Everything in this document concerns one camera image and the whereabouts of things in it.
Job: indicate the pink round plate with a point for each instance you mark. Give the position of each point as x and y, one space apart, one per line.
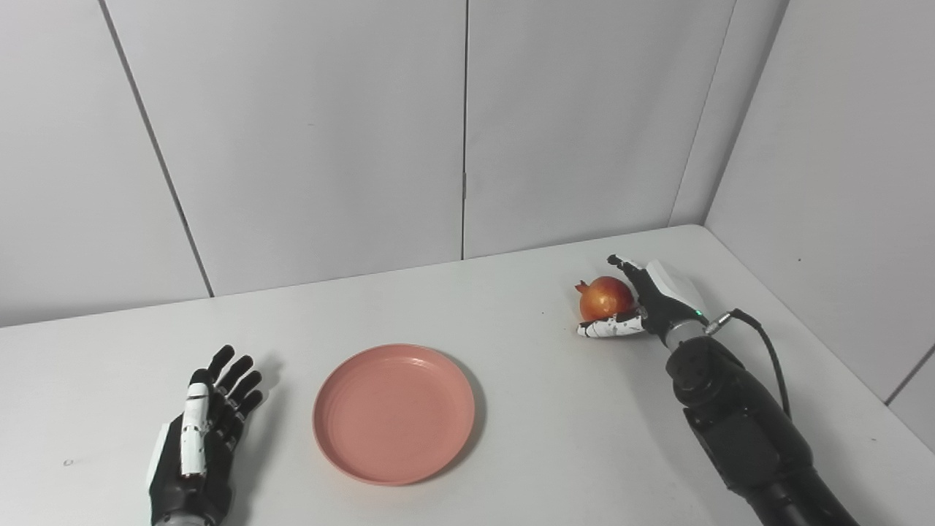
394 413

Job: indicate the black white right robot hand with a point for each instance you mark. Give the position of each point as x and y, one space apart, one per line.
668 296

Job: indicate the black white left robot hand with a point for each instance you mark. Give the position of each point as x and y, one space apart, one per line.
191 467

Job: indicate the red pomegranate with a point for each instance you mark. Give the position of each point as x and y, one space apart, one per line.
605 298

